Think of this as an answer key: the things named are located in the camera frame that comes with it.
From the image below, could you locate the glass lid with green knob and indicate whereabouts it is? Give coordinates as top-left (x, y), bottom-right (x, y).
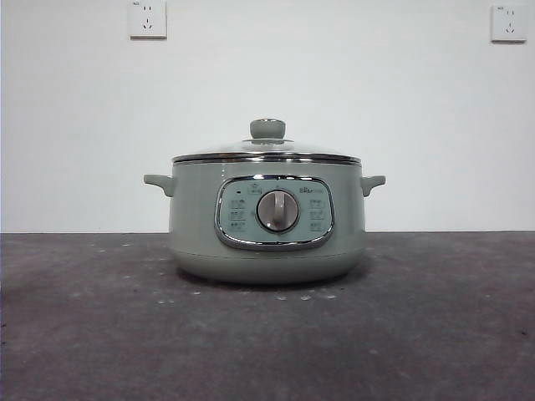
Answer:
top-left (172, 118), bottom-right (362, 165)

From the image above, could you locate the pale green electric pot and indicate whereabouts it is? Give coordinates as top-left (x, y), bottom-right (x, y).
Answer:
top-left (143, 157), bottom-right (388, 286)

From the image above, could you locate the white wall socket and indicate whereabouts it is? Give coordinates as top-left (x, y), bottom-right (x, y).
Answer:
top-left (490, 3), bottom-right (527, 43)
top-left (128, 0), bottom-right (168, 41)

